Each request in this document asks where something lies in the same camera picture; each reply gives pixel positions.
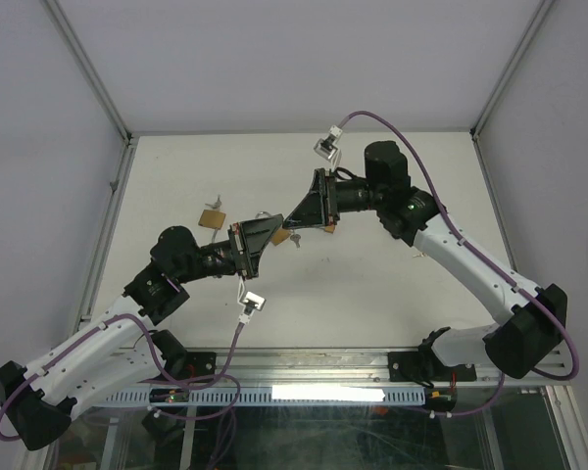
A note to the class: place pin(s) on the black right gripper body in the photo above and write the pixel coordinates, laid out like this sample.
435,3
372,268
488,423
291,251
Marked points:
326,199

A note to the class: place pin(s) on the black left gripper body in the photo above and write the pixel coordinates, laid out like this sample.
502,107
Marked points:
245,263

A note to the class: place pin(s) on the long-shackle brass padlock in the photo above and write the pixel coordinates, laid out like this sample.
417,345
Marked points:
280,235

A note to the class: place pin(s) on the large brass padlock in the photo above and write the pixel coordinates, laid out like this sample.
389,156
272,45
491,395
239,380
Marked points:
213,220

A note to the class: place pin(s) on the silver key pair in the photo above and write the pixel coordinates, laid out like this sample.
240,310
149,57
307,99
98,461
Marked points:
295,238

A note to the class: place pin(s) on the small silver key bunch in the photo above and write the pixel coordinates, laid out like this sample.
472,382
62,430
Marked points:
216,205

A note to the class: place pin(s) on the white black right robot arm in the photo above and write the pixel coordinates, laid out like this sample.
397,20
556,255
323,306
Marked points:
527,319

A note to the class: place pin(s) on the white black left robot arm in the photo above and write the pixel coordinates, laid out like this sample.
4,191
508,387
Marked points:
39,401

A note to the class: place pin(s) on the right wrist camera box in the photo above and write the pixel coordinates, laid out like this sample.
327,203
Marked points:
327,147

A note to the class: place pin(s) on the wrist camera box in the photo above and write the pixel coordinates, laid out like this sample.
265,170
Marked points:
327,147
250,302

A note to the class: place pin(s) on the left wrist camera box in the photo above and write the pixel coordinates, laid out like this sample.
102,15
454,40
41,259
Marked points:
250,302

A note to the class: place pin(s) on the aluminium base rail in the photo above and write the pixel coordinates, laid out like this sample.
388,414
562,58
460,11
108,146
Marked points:
357,367

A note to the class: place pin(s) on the slotted cable duct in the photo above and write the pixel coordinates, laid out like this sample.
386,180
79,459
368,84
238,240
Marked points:
277,395

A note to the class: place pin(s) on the aluminium frame post left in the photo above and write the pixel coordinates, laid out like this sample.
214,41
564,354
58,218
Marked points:
58,16

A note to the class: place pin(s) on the aluminium frame post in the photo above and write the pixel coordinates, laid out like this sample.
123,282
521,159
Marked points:
529,34
58,16

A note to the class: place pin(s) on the aluminium frame post right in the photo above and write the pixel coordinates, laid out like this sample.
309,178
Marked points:
529,34

